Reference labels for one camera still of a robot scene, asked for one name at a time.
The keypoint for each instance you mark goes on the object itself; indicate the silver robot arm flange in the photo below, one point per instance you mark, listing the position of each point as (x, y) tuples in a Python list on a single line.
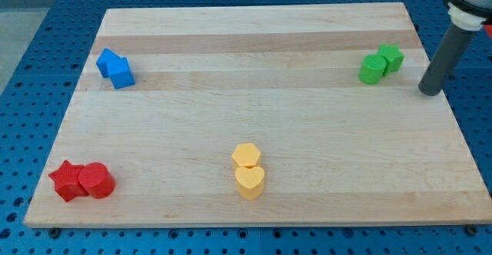
[(470, 15)]

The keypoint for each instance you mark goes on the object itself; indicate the green star block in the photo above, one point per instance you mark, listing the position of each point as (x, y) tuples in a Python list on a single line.
[(393, 56)]

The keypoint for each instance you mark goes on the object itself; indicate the red star block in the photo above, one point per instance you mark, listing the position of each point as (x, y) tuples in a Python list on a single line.
[(66, 181)]

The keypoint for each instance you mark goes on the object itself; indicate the yellow hexagon block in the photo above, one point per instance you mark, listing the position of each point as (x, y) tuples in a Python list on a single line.
[(246, 155)]

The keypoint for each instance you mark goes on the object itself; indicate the yellow heart block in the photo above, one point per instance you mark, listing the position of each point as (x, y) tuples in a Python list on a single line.
[(250, 181)]

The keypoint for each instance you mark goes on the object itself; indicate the blue cube block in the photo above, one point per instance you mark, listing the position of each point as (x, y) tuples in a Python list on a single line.
[(119, 73)]

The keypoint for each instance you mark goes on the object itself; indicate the green cylinder block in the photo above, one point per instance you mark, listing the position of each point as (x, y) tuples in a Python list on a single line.
[(372, 69)]

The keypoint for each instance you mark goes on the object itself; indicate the blue pentagon block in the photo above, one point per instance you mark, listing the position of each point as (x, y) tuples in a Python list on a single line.
[(105, 57)]

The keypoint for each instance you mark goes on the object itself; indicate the red cylinder block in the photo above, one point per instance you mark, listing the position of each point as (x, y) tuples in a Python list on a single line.
[(96, 180)]

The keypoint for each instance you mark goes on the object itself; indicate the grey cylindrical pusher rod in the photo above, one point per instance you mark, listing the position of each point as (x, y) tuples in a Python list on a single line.
[(454, 43)]

